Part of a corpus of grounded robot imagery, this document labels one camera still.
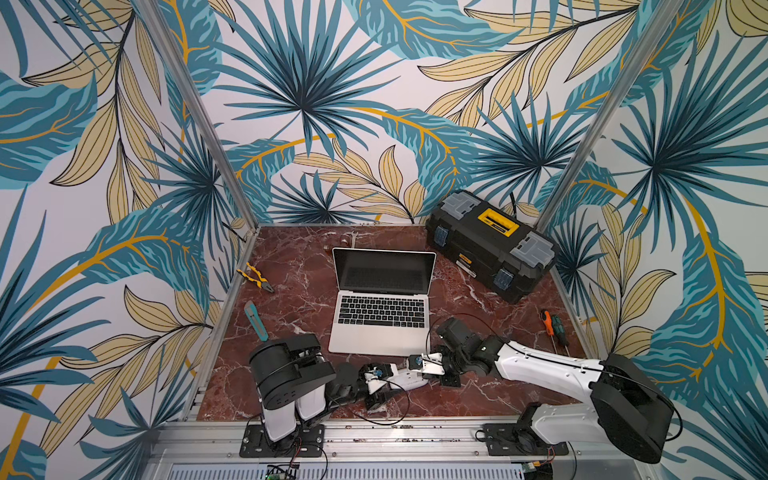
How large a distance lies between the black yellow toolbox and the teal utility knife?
0.64 metres

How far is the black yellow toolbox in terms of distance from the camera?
0.90 metres

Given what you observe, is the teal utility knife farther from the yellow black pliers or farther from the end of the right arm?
the end of the right arm

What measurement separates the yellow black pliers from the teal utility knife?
0.07 m

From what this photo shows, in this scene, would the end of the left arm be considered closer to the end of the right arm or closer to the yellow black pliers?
the end of the right arm

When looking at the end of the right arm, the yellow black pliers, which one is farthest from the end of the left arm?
the yellow black pliers

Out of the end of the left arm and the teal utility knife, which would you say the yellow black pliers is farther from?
the end of the left arm

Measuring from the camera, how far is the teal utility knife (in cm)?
92

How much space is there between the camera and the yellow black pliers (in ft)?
3.36

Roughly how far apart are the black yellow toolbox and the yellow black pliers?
60cm

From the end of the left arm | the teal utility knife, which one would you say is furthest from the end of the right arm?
the teal utility knife
